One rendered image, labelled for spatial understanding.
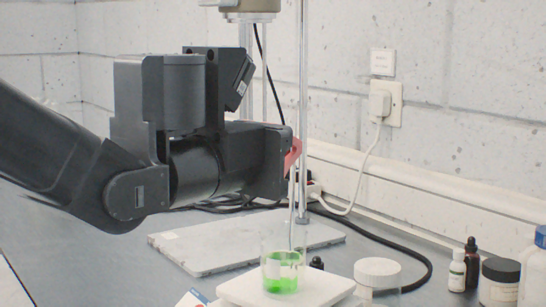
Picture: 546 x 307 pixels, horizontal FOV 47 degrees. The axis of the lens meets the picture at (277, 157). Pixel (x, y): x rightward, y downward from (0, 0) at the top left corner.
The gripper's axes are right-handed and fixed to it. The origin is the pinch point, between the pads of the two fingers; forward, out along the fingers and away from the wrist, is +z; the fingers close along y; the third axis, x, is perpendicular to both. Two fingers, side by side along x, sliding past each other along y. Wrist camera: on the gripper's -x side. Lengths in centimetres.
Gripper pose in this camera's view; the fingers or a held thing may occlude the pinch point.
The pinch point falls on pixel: (294, 147)
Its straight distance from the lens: 66.0
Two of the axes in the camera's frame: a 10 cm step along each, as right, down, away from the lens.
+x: -0.2, 9.8, 1.9
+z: 6.0, -1.4, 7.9
